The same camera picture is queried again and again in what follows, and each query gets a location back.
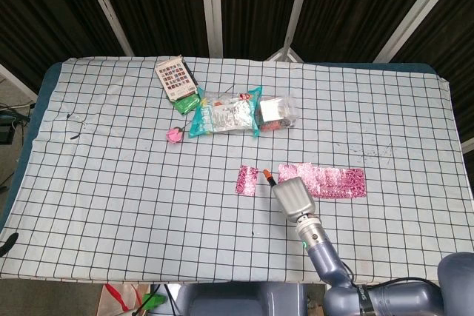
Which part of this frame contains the red and white bag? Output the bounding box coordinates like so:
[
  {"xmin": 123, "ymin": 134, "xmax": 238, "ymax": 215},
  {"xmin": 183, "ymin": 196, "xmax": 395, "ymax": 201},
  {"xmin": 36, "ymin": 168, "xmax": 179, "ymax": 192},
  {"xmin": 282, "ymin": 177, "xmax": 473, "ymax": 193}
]
[{"xmin": 96, "ymin": 283, "xmax": 151, "ymax": 316}]

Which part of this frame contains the teal silver snack bag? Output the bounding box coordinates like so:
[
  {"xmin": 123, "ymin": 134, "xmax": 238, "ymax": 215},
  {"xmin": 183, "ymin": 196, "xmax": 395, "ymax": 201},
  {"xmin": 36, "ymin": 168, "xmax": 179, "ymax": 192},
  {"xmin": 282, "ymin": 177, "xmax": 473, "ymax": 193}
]
[{"xmin": 188, "ymin": 85, "xmax": 263, "ymax": 139}]

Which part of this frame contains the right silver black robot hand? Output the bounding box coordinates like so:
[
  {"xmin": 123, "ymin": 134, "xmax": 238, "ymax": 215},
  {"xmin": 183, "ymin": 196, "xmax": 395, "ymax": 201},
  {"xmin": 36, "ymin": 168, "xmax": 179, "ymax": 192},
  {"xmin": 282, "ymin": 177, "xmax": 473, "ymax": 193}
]
[{"xmin": 262, "ymin": 169, "xmax": 317, "ymax": 223}]

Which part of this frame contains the pink glittery foil packet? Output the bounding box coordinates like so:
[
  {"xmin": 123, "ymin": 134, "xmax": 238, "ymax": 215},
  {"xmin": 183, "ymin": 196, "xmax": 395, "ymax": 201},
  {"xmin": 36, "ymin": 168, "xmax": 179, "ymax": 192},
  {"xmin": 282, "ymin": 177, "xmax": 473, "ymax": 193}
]
[{"xmin": 236, "ymin": 165, "xmax": 259, "ymax": 197}]

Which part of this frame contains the green packet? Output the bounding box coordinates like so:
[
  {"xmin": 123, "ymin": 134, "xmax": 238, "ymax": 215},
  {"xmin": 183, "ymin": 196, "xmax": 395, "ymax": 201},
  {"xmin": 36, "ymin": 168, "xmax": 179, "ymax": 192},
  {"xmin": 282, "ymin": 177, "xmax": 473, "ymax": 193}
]
[{"xmin": 173, "ymin": 93, "xmax": 201, "ymax": 115}]

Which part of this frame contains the pink glitter pouch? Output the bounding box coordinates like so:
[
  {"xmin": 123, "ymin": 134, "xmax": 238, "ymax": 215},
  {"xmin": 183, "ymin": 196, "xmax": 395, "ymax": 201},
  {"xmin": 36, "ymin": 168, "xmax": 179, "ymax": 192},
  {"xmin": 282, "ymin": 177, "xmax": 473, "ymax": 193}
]
[{"xmin": 277, "ymin": 162, "xmax": 367, "ymax": 199}]

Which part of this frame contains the white checkered tablecloth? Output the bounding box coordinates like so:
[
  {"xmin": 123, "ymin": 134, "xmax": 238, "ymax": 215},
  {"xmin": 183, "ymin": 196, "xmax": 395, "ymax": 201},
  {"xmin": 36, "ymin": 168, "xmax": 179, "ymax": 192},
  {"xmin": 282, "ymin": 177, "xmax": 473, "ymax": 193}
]
[{"xmin": 0, "ymin": 56, "xmax": 474, "ymax": 287}]

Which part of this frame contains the card box with picture grid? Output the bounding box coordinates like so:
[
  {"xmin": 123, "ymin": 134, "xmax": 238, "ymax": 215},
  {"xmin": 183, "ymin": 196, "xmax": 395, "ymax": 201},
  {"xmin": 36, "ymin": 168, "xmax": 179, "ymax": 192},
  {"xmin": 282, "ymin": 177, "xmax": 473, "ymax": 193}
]
[{"xmin": 154, "ymin": 55, "xmax": 198, "ymax": 102}]

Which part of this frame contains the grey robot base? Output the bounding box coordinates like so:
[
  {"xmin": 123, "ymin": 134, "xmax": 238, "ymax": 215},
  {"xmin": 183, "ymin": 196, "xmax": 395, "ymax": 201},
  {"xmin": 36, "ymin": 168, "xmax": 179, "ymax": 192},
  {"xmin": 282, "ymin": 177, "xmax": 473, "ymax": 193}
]
[{"xmin": 176, "ymin": 281, "xmax": 308, "ymax": 316}]

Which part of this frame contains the green object on floor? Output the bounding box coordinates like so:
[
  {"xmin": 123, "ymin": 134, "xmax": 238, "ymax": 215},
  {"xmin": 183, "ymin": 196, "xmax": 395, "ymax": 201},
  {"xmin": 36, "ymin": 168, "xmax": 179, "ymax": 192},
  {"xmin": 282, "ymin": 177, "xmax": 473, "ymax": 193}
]
[{"xmin": 142, "ymin": 292, "xmax": 167, "ymax": 310}]

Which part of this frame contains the black device with cables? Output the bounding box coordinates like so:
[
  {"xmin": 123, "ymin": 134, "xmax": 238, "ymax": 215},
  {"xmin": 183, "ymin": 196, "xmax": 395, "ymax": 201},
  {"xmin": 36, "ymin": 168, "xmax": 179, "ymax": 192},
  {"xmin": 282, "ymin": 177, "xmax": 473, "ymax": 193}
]
[{"xmin": 0, "ymin": 103, "xmax": 31, "ymax": 146}]

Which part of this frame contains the clear bag with small boxes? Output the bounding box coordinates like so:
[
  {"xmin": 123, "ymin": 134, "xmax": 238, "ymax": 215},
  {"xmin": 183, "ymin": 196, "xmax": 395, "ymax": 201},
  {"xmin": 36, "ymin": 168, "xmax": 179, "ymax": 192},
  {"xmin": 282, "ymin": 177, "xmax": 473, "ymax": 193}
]
[{"xmin": 257, "ymin": 94, "xmax": 299, "ymax": 132}]

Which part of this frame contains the white frame post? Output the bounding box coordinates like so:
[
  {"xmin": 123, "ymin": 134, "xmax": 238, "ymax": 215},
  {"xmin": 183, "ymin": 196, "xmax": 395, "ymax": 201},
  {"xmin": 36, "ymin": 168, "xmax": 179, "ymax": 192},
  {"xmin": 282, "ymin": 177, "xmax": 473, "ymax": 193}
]
[
  {"xmin": 0, "ymin": 63, "xmax": 39, "ymax": 103},
  {"xmin": 198, "ymin": 0, "xmax": 224, "ymax": 58},
  {"xmin": 77, "ymin": 0, "xmax": 135, "ymax": 57},
  {"xmin": 373, "ymin": 0, "xmax": 466, "ymax": 64},
  {"xmin": 266, "ymin": 0, "xmax": 316, "ymax": 63}
]

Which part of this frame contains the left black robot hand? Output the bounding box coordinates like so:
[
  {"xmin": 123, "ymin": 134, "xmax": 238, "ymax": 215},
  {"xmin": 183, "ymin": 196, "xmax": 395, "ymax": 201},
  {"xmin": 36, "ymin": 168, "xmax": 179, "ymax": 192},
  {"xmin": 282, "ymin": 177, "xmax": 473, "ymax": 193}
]
[{"xmin": 0, "ymin": 232, "xmax": 20, "ymax": 258}]

